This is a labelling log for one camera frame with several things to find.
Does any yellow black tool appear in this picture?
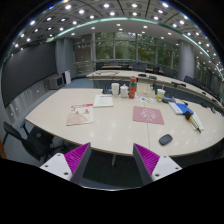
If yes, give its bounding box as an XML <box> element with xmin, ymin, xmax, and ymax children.
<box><xmin>185</xmin><ymin>111</ymin><xmax>201</xmax><ymax>132</ymax></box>

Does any blue folder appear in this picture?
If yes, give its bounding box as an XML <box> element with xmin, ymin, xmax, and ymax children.
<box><xmin>176</xmin><ymin>103</ymin><xmax>194</xmax><ymax>114</ymax></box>

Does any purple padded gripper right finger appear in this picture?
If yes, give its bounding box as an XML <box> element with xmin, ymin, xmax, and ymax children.
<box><xmin>133</xmin><ymin>144</ymin><xmax>181</xmax><ymax>185</ymax></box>

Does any white paper cup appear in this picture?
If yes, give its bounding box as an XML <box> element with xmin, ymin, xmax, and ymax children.
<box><xmin>111</xmin><ymin>83</ymin><xmax>119</xmax><ymax>96</ymax></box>

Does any black office chair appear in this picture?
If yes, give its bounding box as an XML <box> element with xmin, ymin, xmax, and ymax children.
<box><xmin>3</xmin><ymin>122</ymin><xmax>64</xmax><ymax>161</ymax></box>

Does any white board on floor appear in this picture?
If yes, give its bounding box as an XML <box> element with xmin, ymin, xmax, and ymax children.
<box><xmin>65</xmin><ymin>70</ymin><xmax>71</xmax><ymax>85</ymax></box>

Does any red and white magazine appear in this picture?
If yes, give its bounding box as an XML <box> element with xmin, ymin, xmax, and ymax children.
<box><xmin>66</xmin><ymin>104</ymin><xmax>94</xmax><ymax>126</ymax></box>

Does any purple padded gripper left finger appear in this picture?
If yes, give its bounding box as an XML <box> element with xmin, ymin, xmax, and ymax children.
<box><xmin>41</xmin><ymin>143</ymin><xmax>91</xmax><ymax>185</ymax></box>

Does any rear curved conference table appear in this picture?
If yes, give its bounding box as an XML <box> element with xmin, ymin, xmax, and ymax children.
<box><xmin>87</xmin><ymin>70</ymin><xmax>224</xmax><ymax>110</ymax></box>

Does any grey box appliance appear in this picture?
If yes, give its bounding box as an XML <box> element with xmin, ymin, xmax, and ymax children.
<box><xmin>49</xmin><ymin>75</ymin><xmax>64</xmax><ymax>90</ymax></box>

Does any pink mouse pad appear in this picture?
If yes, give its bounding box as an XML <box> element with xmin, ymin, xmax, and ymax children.
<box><xmin>133</xmin><ymin>106</ymin><xmax>164</xmax><ymax>125</ymax></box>

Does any large dark wall screen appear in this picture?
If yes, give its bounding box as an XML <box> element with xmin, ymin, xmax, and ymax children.
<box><xmin>1</xmin><ymin>42</ymin><xmax>56</xmax><ymax>106</ymax></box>

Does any white lidded jar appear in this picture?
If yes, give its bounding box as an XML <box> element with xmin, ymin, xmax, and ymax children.
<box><xmin>120</xmin><ymin>84</ymin><xmax>128</xmax><ymax>98</ymax></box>

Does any red green bottle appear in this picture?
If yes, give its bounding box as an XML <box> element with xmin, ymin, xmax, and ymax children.
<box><xmin>129</xmin><ymin>77</ymin><xmax>137</xmax><ymax>99</ymax></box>

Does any dark grey computer mouse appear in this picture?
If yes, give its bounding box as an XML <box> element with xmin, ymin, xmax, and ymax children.
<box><xmin>159</xmin><ymin>134</ymin><xmax>173</xmax><ymax>146</ymax></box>

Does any white green paper booklet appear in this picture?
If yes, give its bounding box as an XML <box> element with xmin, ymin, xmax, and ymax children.
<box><xmin>93</xmin><ymin>94</ymin><xmax>113</xmax><ymax>107</ymax></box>

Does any green drink cup with straw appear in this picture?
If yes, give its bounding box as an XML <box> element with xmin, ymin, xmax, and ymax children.
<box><xmin>156</xmin><ymin>88</ymin><xmax>165</xmax><ymax>102</ymax></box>

